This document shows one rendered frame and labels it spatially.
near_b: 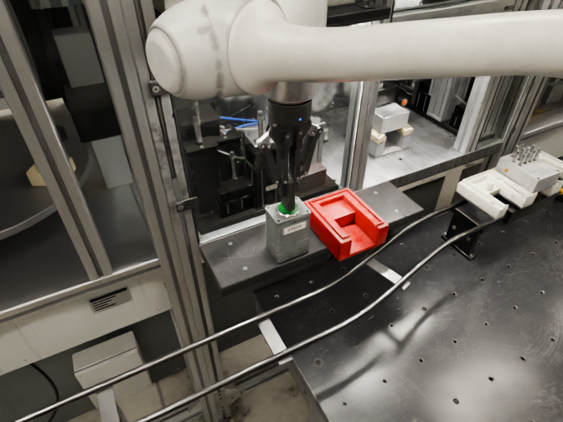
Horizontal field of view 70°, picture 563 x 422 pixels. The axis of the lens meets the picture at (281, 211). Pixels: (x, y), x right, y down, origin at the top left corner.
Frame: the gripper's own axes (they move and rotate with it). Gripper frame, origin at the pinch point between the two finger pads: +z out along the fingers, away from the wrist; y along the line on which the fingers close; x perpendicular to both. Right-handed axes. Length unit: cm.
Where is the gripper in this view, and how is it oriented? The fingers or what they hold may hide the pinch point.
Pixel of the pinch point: (288, 192)
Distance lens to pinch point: 78.9
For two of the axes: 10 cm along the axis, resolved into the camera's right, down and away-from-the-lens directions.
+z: 0.0, 7.7, 6.4
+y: -8.9, 3.0, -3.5
